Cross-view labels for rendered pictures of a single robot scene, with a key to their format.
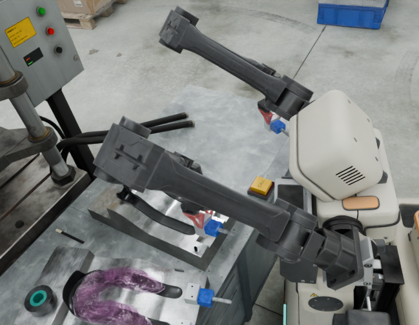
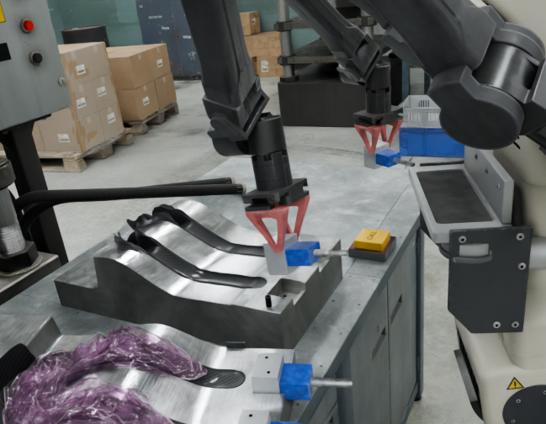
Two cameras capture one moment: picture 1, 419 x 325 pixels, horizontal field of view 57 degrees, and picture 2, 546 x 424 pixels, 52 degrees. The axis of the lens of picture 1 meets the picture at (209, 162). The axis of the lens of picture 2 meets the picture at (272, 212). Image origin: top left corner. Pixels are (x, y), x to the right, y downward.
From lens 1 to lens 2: 57 cm
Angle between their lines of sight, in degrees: 22
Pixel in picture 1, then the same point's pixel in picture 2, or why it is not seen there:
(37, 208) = not seen: outside the picture
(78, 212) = (34, 300)
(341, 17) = (432, 144)
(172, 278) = (222, 358)
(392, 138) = not seen: hidden behind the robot
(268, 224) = (459, 15)
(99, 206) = (78, 275)
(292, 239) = (507, 71)
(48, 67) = (16, 79)
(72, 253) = (16, 322)
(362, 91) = not seen: hidden behind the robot
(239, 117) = (317, 181)
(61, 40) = (43, 46)
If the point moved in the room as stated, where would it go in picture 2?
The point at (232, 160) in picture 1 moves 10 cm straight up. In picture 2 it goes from (315, 223) to (311, 184)
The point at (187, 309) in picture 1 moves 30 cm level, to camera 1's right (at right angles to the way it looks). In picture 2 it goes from (258, 402) to (471, 356)
